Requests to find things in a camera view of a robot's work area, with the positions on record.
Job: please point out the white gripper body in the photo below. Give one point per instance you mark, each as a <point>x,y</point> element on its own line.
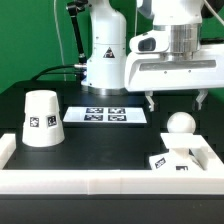
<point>153,72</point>

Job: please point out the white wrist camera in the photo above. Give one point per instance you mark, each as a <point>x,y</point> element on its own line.
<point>152,41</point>

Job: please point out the white lamp bulb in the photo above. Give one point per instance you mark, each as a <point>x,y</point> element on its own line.
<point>181,122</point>

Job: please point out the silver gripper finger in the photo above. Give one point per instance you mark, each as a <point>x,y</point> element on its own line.
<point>202,94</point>
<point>151,100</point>

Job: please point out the white U-shaped border frame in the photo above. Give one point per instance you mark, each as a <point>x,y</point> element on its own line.
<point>208,181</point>

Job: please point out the white lamp shade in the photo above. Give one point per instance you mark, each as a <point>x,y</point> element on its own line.
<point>42,125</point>

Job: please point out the white marker sheet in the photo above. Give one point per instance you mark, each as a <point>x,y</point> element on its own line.
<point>105,115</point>

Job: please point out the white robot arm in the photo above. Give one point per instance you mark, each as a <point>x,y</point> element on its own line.
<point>168,57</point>

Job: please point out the white lamp base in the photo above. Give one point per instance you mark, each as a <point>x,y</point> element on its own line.
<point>177,157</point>

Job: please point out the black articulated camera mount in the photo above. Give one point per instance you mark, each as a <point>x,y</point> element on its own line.
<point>74,8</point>

